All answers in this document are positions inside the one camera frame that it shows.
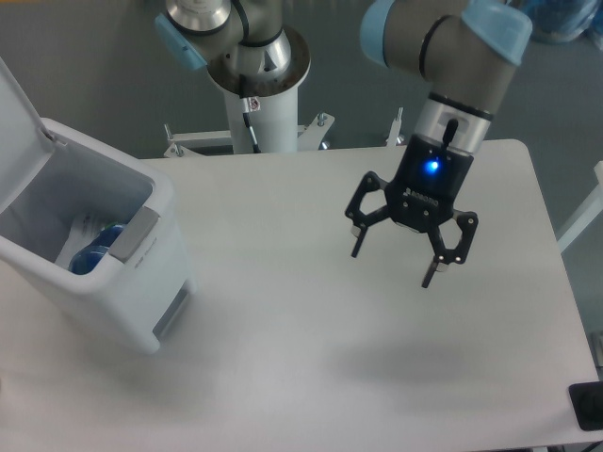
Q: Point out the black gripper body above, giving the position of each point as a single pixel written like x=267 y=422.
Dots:
x=423 y=191

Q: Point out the blue plastic bottle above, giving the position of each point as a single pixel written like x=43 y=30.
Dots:
x=89 y=257

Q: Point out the white plastic wrapper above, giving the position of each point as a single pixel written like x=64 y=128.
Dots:
x=84 y=228

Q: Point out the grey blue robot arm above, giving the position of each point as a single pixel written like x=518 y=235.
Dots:
x=467 y=50

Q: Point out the white trash can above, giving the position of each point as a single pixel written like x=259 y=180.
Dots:
x=50 y=173

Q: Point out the blue plastic bag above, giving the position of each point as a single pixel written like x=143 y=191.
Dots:
x=559 y=21

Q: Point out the black device at table edge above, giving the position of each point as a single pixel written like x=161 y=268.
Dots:
x=586 y=400

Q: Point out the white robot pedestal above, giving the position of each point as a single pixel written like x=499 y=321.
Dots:
x=260 y=90

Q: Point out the white frame bar right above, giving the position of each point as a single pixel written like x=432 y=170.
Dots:
x=584 y=215

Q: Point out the white metal base frame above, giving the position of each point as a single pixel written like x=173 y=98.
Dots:
x=310 y=137

